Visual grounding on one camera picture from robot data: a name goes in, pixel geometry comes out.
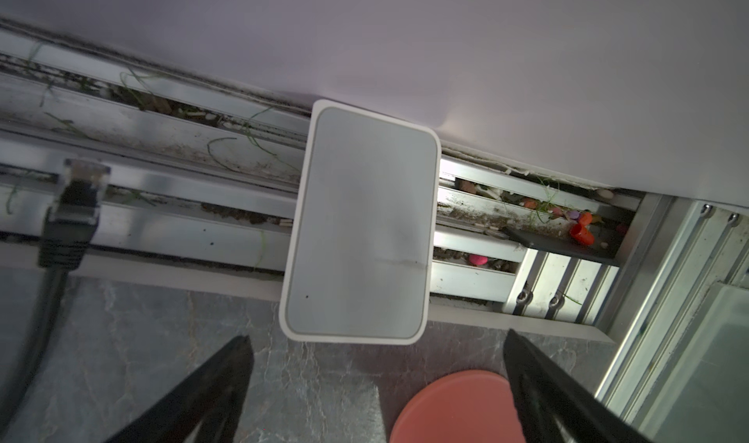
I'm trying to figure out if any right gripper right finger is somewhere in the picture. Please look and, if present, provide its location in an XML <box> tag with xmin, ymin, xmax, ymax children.
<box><xmin>503</xmin><ymin>330</ymin><xmax>648</xmax><ymax>442</ymax></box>

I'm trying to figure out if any side aluminium rail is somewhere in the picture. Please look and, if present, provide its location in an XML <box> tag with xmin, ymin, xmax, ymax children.
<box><xmin>1</xmin><ymin>21</ymin><xmax>673</xmax><ymax>343</ymax></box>

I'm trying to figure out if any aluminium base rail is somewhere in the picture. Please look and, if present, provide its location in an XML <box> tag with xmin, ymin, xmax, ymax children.
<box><xmin>596</xmin><ymin>193</ymin><xmax>748</xmax><ymax>442</ymax></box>

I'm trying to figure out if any white network switch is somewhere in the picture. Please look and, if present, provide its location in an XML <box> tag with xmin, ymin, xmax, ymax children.
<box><xmin>279</xmin><ymin>100</ymin><xmax>442</xmax><ymax>346</ymax></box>

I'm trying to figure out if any pink watering can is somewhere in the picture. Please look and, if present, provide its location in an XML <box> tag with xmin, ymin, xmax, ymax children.
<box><xmin>389</xmin><ymin>370</ymin><xmax>525</xmax><ymax>443</ymax></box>

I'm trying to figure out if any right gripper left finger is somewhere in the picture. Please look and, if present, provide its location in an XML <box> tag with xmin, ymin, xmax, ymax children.
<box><xmin>109</xmin><ymin>336</ymin><xmax>255</xmax><ymax>442</ymax></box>

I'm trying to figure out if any black ethernet cable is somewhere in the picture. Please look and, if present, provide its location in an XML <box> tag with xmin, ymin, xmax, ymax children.
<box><xmin>0</xmin><ymin>157</ymin><xmax>112</xmax><ymax>432</ymax></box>

